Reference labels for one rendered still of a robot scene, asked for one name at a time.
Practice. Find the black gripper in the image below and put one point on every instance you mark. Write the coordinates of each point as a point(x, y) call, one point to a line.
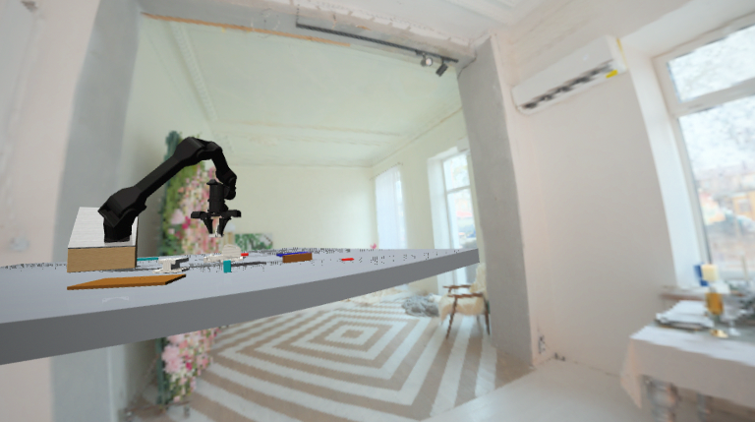
point(216, 205)

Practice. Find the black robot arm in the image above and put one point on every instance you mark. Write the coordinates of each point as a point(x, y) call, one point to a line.
point(121, 209)

